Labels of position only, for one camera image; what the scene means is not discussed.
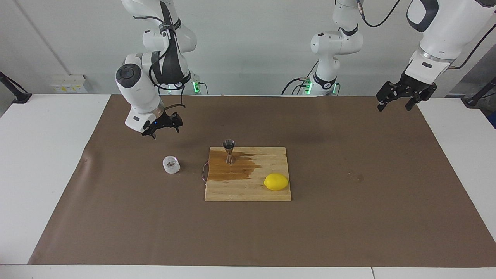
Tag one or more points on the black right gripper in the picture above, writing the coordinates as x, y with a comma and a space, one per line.
161, 120

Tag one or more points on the yellow lemon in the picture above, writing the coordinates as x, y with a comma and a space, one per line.
276, 182

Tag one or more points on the steel double jigger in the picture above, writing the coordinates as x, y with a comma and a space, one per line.
228, 145

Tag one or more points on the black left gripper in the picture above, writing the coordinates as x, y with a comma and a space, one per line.
416, 87

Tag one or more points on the wooden cutting board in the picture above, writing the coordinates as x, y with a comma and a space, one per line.
248, 190

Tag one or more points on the brown paper table mat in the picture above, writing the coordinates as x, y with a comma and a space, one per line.
116, 217

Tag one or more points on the black clamp mount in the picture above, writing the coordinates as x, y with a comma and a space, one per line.
471, 102
21, 97

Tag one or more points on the white wall outlet box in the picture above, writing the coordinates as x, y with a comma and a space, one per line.
69, 87

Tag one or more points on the blue object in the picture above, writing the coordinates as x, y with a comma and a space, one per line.
493, 121

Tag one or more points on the small clear plastic cup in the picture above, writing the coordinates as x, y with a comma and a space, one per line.
170, 169

